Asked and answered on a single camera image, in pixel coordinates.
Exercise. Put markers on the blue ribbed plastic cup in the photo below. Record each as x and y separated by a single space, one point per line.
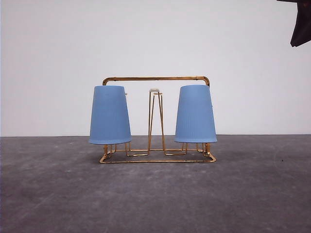
195 118

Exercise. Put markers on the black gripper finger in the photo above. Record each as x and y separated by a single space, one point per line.
302 31

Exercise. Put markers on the gold wire cup rack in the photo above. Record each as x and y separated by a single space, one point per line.
156 152

